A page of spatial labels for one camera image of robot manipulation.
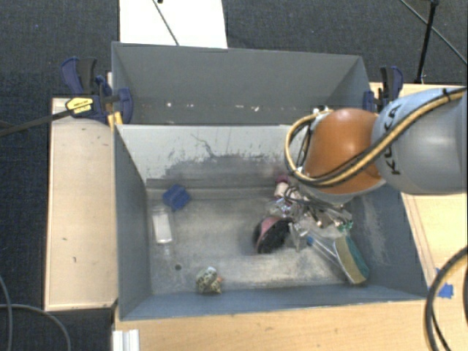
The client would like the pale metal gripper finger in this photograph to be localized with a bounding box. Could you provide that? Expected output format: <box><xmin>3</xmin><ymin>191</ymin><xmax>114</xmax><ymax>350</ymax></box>
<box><xmin>289</xmin><ymin>222</ymin><xmax>309</xmax><ymax>253</ymax></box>
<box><xmin>269</xmin><ymin>197</ymin><xmax>294</xmax><ymax>222</ymax></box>

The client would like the pink and white toy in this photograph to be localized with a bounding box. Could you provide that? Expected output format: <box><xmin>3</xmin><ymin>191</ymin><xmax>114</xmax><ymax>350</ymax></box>
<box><xmin>273</xmin><ymin>174</ymin><xmax>293</xmax><ymax>201</ymax></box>

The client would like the black and pink brush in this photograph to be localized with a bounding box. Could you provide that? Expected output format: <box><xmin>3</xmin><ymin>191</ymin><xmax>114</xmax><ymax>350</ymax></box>
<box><xmin>252</xmin><ymin>216</ymin><xmax>293</xmax><ymax>255</ymax></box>

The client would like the clear plastic tube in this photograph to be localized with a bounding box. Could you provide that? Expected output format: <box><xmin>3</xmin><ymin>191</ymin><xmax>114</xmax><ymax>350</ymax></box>
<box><xmin>306</xmin><ymin>234</ymin><xmax>350</xmax><ymax>278</ymax></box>

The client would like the green and yellow sponge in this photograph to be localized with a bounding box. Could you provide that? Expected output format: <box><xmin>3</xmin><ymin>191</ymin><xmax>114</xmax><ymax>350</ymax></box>
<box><xmin>333</xmin><ymin>233</ymin><xmax>371</xmax><ymax>285</ymax></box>

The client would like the grey metal bin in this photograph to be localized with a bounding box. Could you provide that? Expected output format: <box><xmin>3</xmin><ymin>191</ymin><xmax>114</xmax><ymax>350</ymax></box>
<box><xmin>110</xmin><ymin>41</ymin><xmax>429</xmax><ymax>322</ymax></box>

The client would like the blue sponge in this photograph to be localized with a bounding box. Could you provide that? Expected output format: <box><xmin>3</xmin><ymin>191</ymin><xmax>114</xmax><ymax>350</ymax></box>
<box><xmin>162</xmin><ymin>184</ymin><xmax>193</xmax><ymax>212</ymax></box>

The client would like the clear plastic bottle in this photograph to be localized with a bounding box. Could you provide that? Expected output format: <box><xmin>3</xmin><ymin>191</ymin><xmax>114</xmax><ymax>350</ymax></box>
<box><xmin>151</xmin><ymin>207</ymin><xmax>174</xmax><ymax>246</ymax></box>

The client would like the pale wood board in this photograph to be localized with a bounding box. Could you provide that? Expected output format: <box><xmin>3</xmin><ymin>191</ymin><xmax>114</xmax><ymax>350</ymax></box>
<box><xmin>43</xmin><ymin>98</ymin><xmax>118</xmax><ymax>312</ymax></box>

